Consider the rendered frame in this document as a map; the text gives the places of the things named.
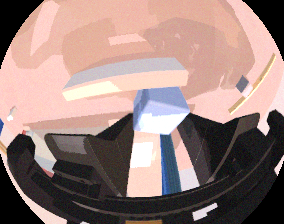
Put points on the small light blue block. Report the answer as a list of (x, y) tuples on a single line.
[(159, 110)]

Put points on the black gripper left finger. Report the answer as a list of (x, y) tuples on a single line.
[(109, 152)]

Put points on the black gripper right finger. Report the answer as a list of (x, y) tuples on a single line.
[(208, 143)]

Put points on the orange thin bar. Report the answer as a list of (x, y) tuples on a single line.
[(255, 86)]

